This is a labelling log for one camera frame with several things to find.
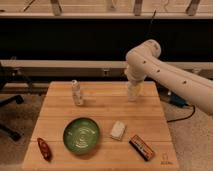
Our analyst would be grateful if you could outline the clear plastic cup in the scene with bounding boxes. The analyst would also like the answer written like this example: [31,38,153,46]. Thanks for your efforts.
[127,82,141,102]

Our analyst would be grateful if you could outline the blue power adapter box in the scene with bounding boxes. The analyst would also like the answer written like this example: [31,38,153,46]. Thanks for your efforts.
[170,94,186,107]

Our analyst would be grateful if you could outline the small clear plastic bottle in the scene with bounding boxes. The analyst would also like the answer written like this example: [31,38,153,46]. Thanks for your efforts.
[71,80,84,106]

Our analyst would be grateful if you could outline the red chili pepper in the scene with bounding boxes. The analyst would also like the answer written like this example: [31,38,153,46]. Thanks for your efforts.
[37,138,52,161]

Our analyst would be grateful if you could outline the white rectangular eraser block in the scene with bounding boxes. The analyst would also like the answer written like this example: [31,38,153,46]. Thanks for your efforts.
[110,121,126,140]

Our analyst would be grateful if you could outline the orange and black box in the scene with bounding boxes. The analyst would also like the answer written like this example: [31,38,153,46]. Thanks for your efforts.
[129,135,155,161]

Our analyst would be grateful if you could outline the black floor cable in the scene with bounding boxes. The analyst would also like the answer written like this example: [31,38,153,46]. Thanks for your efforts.
[159,87,196,123]

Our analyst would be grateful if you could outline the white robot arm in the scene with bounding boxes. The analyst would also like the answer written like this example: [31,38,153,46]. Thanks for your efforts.
[125,39,213,116]

